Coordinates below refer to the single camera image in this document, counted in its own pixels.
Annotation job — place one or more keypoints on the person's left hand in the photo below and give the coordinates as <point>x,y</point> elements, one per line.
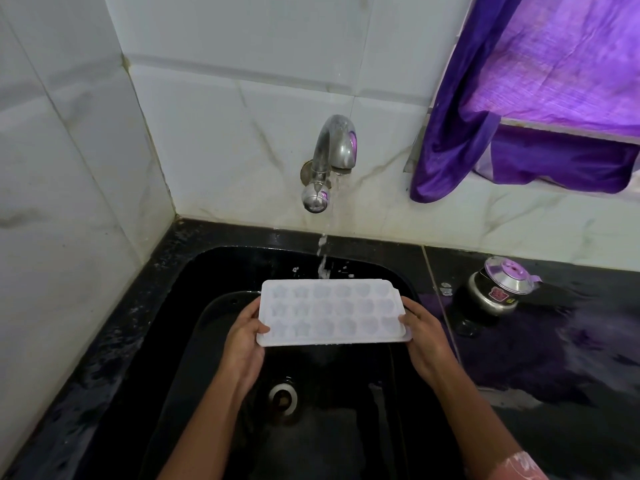
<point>242,354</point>

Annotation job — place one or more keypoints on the person's right hand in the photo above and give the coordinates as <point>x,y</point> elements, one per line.
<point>430,349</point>

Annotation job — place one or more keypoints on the small steel pot with lid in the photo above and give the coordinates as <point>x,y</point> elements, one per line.
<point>500,289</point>

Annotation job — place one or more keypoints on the person's right forearm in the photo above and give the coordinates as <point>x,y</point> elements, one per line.
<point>475,419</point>

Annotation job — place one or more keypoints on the black sink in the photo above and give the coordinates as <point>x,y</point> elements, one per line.
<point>325,434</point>

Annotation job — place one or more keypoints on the purple curtain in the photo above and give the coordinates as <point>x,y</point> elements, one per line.
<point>550,59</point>

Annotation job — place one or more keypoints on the chrome wall tap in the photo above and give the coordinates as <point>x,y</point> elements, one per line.
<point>335,139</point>

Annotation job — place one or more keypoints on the pink floral sleeve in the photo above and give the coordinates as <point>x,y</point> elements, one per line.
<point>522,469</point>

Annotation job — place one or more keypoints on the person's left forearm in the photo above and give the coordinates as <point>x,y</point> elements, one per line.
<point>200,434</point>

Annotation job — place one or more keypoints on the steel sink drain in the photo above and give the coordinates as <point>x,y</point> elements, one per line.
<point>282,397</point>

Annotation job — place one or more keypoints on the white ice tray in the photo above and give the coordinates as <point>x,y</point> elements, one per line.
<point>330,314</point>

